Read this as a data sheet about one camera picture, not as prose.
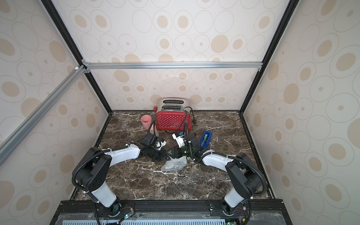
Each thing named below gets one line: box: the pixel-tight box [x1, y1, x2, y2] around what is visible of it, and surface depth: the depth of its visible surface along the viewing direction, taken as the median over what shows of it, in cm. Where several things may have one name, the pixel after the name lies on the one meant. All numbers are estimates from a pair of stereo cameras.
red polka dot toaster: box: [153, 97, 192, 131], surface depth 101 cm
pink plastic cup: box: [140, 114, 152, 130], surface depth 105 cm
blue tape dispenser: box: [199, 130, 213, 148], surface depth 99 cm
